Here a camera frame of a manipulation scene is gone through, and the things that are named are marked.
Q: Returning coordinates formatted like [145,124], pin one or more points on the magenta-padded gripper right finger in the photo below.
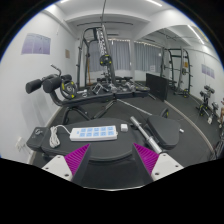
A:
[163,165]

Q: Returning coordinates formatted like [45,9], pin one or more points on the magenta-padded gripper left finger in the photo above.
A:
[58,165]

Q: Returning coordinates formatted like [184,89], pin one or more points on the black padded seat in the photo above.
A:
[163,130]

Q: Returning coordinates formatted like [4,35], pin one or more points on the silver barbell sleeve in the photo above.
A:
[143,131]

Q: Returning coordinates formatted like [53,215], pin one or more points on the white power strip, blue sockets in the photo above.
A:
[93,133]

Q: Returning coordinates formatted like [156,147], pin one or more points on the long thin steel bar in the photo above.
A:
[135,107]

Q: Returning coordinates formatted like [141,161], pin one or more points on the black exercise bike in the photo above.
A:
[205,106]

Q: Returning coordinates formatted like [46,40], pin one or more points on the black weight plate, yellow marks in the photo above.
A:
[65,93]
[105,60]

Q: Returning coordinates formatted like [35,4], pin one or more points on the black weight bench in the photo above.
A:
[93,98]

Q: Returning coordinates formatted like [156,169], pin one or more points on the black box panel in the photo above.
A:
[156,86]

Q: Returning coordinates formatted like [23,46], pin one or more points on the group of silver dumbbells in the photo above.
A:
[128,87]

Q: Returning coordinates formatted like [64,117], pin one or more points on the black squat rack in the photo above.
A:
[183,73]

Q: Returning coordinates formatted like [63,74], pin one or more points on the grey window curtains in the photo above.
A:
[120,55]

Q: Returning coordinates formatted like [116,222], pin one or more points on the black power rack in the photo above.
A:
[103,43]

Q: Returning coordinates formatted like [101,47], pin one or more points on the ceiling light strip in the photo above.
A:
[195,33]
[153,2]

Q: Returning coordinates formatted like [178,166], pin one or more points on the white wall socket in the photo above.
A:
[20,144]

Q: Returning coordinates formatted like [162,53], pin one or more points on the small purple wall poster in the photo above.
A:
[207,70]

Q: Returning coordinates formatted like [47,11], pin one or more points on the small brown wall sign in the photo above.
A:
[67,53]

